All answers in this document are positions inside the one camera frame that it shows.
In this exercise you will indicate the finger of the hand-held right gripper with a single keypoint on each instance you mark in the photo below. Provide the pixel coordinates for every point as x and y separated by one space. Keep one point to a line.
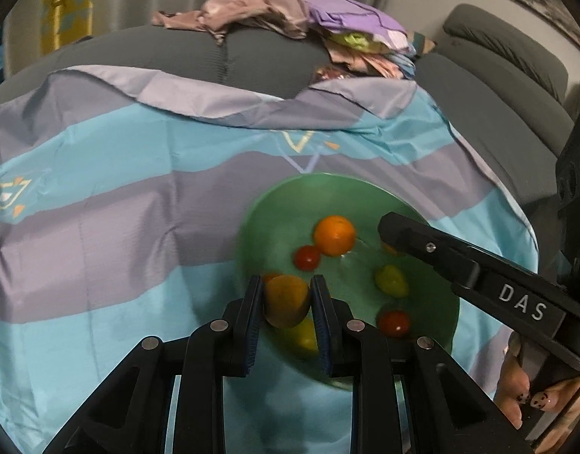
422 246

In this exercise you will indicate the yellow-brown round fruit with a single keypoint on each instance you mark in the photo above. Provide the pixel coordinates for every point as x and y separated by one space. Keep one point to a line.
304 338
286 300

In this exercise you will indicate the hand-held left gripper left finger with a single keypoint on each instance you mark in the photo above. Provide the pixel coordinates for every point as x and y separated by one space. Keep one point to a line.
253 321

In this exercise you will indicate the person's right hand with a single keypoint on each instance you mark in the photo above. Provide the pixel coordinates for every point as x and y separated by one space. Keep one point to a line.
510 388

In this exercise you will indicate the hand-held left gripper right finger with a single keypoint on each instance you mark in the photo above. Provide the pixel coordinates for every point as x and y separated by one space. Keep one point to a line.
321 326

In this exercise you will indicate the grey sofa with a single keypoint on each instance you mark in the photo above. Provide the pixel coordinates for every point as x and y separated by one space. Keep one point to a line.
271 66

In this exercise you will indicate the yellow-green cloth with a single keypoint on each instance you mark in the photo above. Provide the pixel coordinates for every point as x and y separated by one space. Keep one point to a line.
356 40

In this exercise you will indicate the purple cloth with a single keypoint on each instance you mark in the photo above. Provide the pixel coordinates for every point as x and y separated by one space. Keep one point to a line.
351 16

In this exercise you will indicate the green plastic bowl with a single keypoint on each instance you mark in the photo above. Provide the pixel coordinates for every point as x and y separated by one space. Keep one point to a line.
290 213

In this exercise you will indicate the pink clothing pile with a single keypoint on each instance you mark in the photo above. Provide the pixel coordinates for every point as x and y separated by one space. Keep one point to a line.
252 4

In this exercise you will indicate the yellow patterned hanging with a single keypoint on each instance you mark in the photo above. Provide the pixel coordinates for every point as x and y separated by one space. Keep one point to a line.
70 4

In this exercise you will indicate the blue and purple striped blanket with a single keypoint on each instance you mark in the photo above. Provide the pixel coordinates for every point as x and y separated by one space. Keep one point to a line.
129 175

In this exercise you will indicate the yellow-green fruit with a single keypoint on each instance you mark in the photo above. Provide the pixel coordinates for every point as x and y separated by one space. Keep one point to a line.
391 280

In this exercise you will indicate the orange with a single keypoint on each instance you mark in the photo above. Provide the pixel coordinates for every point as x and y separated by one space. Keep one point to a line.
335 235

